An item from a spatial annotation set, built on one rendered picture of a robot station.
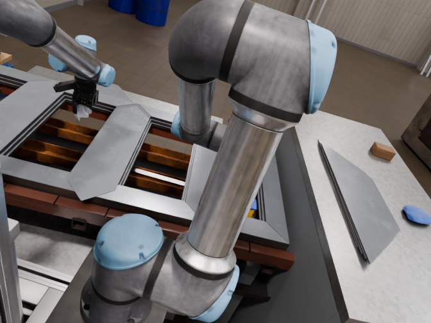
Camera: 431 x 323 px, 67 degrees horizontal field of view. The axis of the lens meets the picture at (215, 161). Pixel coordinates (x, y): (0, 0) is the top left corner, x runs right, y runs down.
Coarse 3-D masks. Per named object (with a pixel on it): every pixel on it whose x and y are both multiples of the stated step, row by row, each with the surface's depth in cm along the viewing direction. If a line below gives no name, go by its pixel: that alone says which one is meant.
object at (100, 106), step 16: (0, 80) 162; (16, 80) 162; (64, 96) 164; (48, 112) 150; (144, 112) 170; (32, 128) 139; (16, 144) 129; (192, 160) 152; (48, 192) 116; (64, 192) 116; (112, 208) 119; (128, 208) 118; (256, 240) 124; (272, 240) 124
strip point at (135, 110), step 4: (120, 108) 166; (124, 108) 168; (128, 108) 169; (132, 108) 170; (136, 108) 171; (128, 112) 166; (132, 112) 167; (136, 112) 168; (140, 112) 169; (140, 116) 166; (144, 116) 167
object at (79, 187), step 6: (72, 180) 119; (72, 186) 116; (78, 186) 117; (84, 186) 118; (90, 186) 119; (96, 186) 119; (78, 192) 115; (84, 192) 116; (90, 192) 116; (96, 192) 117; (102, 192) 118; (108, 192) 119
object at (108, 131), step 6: (108, 126) 151; (102, 132) 146; (108, 132) 148; (114, 132) 149; (120, 132) 150; (126, 132) 152; (120, 138) 146; (126, 138) 148; (132, 138) 149; (138, 138) 150
